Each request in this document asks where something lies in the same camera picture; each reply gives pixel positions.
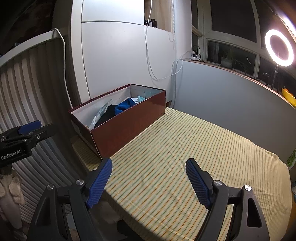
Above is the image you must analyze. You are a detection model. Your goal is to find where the yellow striped tablecloth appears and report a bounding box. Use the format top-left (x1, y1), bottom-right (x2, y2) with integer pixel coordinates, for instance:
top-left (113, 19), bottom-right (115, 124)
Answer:
top-left (73, 108), bottom-right (292, 240)

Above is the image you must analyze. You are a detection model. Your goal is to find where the white plastic pouch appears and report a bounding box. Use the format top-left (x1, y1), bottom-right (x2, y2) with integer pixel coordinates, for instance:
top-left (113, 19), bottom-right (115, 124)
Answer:
top-left (89, 99), bottom-right (112, 130)

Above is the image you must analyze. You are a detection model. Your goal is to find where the green white box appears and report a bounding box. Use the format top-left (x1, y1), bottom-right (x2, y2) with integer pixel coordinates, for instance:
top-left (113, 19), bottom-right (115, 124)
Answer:
top-left (286, 149), bottom-right (296, 171)

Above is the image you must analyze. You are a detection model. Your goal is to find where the blue knitted cloth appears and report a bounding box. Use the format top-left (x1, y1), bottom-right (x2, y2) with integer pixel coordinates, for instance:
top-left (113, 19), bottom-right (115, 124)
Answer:
top-left (114, 98), bottom-right (137, 115)

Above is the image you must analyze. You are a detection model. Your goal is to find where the red cardboard box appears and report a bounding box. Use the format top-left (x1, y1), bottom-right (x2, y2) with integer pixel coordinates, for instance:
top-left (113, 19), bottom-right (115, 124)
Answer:
top-left (68, 84), bottom-right (166, 159)

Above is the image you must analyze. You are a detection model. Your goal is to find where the potted plant on sill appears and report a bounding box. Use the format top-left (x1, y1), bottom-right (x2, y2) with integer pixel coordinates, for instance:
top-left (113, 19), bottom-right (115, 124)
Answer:
top-left (221, 45), bottom-right (234, 69)

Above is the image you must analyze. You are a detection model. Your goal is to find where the grey partition panel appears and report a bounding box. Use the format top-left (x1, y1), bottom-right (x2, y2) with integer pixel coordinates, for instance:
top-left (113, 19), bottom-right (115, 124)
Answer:
top-left (174, 61), bottom-right (295, 162)

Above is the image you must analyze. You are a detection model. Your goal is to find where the gloved beige hand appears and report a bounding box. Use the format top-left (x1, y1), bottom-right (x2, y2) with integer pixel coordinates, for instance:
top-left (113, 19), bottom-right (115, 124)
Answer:
top-left (1, 170), bottom-right (25, 229)

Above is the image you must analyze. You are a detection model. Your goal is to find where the ring light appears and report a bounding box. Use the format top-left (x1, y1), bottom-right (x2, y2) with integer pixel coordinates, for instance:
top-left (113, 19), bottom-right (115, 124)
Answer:
top-left (264, 29), bottom-right (295, 67)

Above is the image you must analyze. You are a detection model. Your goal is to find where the black glove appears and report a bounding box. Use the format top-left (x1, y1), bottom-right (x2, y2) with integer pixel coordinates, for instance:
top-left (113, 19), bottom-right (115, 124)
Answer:
top-left (94, 105), bottom-right (117, 128)

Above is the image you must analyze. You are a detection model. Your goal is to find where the white cable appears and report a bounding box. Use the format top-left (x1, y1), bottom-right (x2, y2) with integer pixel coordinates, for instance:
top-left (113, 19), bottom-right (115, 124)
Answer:
top-left (144, 0), bottom-right (197, 81)

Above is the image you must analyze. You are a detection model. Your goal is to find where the teal cream tube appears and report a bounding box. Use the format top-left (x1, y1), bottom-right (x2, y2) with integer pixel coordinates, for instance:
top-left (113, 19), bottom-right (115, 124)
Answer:
top-left (137, 91), bottom-right (158, 103)

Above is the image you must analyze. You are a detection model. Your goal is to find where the white cabinet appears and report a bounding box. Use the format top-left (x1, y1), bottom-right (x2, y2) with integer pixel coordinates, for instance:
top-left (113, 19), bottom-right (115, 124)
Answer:
top-left (69, 1), bottom-right (177, 103)

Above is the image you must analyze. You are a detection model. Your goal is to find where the dark bottle on shelf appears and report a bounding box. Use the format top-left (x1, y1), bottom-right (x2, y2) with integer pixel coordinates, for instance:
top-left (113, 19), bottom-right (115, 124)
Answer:
top-left (149, 19), bottom-right (158, 28)

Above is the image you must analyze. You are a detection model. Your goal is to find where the yellow object on sill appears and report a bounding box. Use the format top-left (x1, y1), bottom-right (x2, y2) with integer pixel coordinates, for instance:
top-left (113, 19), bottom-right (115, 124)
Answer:
top-left (282, 88), bottom-right (296, 107)

